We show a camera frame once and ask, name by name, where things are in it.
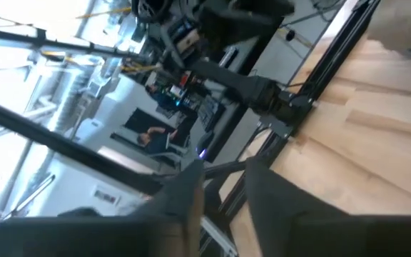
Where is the beige cotton cap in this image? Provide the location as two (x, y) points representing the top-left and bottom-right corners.
(367, 0), (411, 55)

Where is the dark grey desk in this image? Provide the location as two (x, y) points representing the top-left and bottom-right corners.
(191, 39), (281, 163)

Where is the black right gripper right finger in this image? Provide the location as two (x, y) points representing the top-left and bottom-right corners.
(246, 158), (411, 257)

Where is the silver aluminium bar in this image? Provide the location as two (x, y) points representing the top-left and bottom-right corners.
(200, 216), (240, 257)

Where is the yellow cable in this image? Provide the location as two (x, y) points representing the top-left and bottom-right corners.
(276, 26), (315, 49)

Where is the black aluminium table frame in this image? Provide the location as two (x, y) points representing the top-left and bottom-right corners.
(0, 0), (383, 257)

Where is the person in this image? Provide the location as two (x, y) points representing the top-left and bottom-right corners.
(136, 124), (192, 156)

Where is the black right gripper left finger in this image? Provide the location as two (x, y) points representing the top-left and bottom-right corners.
(59, 160), (206, 257)

